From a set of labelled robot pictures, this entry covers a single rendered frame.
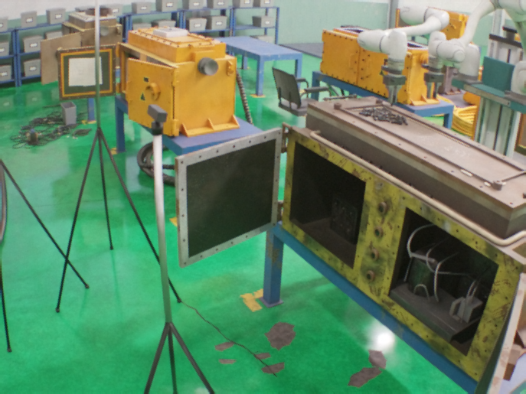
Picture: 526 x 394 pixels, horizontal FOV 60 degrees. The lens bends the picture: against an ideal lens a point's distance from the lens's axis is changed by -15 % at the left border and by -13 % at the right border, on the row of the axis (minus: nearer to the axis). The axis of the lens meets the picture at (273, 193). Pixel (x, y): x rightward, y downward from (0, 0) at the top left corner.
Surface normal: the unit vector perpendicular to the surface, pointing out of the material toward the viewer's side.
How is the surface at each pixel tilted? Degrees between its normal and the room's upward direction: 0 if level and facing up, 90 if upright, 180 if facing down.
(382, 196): 90
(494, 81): 90
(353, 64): 90
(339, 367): 0
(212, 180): 90
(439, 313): 0
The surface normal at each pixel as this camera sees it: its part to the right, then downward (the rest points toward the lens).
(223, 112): 0.56, 0.39
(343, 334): 0.05, -0.90
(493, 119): -0.83, 0.20
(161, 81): -0.67, 0.29
